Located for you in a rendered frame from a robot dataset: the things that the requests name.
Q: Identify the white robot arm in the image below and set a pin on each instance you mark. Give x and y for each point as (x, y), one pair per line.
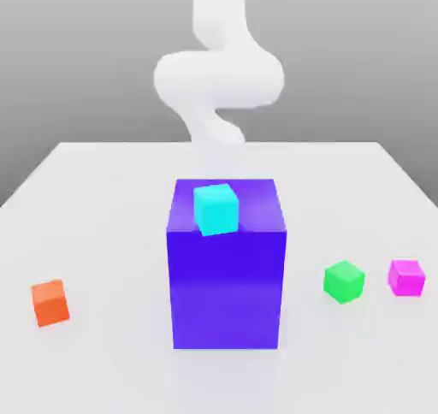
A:
(219, 78)

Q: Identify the small cyan cube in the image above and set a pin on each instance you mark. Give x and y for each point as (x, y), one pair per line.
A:
(216, 210)

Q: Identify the small green cube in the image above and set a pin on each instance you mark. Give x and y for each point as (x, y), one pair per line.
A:
(343, 282)

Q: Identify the small orange cube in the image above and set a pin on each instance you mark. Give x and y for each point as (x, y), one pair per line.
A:
(50, 304)

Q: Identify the small magenta cube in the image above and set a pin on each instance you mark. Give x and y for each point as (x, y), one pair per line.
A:
(406, 279)

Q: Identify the large purple box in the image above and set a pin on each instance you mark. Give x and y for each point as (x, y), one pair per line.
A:
(226, 290)

